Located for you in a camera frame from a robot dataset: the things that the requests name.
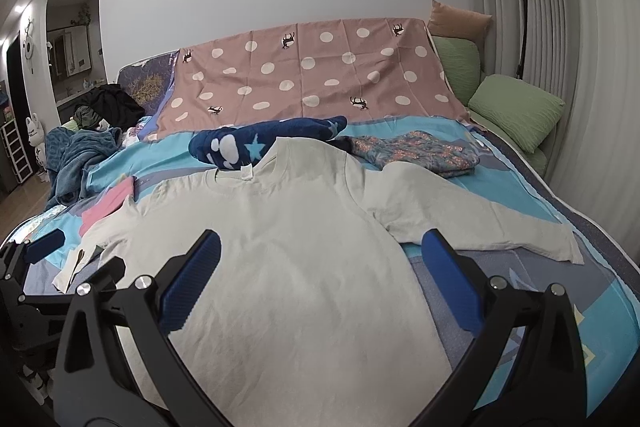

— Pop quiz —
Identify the green pillow front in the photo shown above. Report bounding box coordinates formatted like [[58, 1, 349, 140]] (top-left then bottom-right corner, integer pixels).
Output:
[[468, 75, 565, 154]]

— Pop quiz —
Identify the teal fleece blanket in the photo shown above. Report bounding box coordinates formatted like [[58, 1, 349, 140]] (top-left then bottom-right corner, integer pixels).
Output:
[[44, 126, 122, 210]]

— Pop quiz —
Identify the white t-shirt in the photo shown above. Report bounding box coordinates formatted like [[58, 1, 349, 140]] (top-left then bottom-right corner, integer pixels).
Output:
[[54, 138, 582, 426]]

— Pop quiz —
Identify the black clothes pile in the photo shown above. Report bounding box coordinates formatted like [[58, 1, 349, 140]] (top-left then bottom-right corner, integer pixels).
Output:
[[74, 83, 145, 131]]

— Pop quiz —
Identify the pink polka dot sheet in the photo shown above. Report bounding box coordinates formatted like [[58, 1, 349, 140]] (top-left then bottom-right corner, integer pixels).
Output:
[[151, 18, 468, 140]]

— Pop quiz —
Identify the grey curtain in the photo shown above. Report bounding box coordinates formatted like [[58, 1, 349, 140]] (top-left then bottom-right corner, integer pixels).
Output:
[[472, 0, 639, 248]]

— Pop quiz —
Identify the white shoe rack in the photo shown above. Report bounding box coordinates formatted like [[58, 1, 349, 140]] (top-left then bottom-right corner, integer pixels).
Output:
[[1, 119, 32, 184]]

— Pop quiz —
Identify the green pillow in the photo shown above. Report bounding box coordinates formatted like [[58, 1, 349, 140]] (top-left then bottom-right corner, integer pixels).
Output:
[[433, 36, 482, 105], [468, 75, 565, 154]]

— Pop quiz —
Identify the navy star fleece blanket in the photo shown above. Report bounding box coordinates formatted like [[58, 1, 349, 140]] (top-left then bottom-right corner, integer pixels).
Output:
[[189, 116, 347, 170]]

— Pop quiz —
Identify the folded pink garment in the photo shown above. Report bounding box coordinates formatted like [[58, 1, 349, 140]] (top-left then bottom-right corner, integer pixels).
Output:
[[79, 176, 134, 237]]

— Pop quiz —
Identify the blue grey bed cover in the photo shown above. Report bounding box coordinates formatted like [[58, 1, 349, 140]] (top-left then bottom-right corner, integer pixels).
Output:
[[1, 116, 639, 426]]

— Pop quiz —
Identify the tan cushion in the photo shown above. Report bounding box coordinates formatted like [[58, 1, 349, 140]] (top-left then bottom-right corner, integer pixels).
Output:
[[427, 0, 492, 43]]

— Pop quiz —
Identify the purple patterned pillow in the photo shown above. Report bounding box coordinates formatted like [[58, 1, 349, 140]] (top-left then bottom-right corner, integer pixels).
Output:
[[117, 51, 178, 116]]

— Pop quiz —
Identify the green pillow back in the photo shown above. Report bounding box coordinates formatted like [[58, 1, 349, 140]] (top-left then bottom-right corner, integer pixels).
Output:
[[433, 36, 482, 105]]

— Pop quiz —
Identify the white cat figurine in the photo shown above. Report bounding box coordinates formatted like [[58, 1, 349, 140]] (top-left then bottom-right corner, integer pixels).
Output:
[[26, 113, 46, 168]]

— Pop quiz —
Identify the folded floral garment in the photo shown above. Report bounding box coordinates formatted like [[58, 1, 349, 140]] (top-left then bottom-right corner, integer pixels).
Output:
[[330, 131, 480, 178]]

